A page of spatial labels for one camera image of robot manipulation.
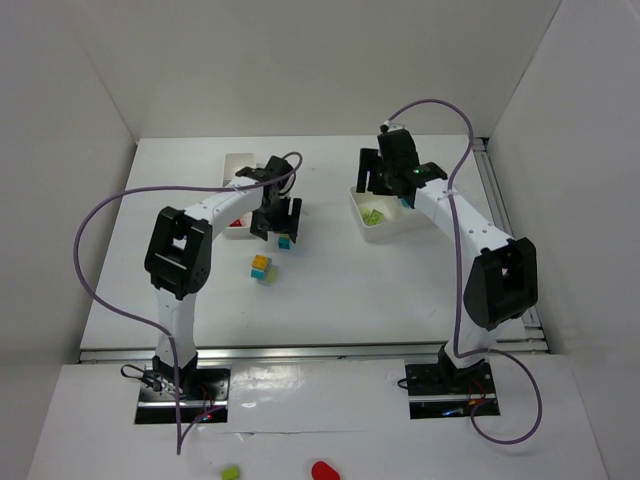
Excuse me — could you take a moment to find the teal and lime lego stack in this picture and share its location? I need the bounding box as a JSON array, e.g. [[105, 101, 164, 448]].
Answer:
[[277, 235, 292, 250]]

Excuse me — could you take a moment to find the small lime lego brick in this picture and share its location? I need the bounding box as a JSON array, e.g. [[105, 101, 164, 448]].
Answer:
[[364, 209, 386, 226]]

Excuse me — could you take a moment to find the lime rounded lego brick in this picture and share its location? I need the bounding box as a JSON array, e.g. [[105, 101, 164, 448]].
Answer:
[[360, 208, 372, 223]]

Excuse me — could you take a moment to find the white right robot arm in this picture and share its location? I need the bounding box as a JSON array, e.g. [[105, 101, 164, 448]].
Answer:
[[356, 124, 538, 394]]

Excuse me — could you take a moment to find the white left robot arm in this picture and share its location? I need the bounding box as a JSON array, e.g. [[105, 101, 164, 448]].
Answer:
[[144, 156, 302, 392]]

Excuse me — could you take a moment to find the white right sorting tray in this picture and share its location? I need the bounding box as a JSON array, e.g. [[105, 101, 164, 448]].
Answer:
[[349, 187, 430, 243]]

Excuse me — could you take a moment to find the white sorting tray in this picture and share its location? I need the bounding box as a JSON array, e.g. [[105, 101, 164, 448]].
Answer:
[[221, 151, 259, 241], [349, 187, 430, 243]]

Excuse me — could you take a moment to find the teal lime yellow lego cluster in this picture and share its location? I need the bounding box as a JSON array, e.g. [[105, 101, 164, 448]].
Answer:
[[250, 254, 277, 283]]

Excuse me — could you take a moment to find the white left sorting tray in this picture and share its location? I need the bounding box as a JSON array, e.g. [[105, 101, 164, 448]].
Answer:
[[221, 151, 259, 241]]

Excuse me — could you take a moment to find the lime lego on front ledge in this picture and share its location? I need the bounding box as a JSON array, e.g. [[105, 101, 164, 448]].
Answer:
[[220, 465, 241, 480]]

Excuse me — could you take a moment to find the red piece on front ledge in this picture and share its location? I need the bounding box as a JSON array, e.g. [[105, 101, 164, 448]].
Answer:
[[311, 461, 341, 480]]

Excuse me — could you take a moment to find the aluminium side rail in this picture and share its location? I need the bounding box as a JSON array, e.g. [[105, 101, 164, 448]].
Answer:
[[473, 138, 546, 343]]

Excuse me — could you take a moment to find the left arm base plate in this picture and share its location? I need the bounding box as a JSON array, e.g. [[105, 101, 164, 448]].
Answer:
[[121, 364, 231, 425]]

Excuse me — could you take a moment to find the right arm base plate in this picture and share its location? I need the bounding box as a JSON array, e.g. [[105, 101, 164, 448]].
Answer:
[[397, 362, 500, 420]]

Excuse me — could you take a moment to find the aluminium front rail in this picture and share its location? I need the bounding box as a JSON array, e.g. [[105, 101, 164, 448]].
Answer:
[[77, 340, 550, 365]]

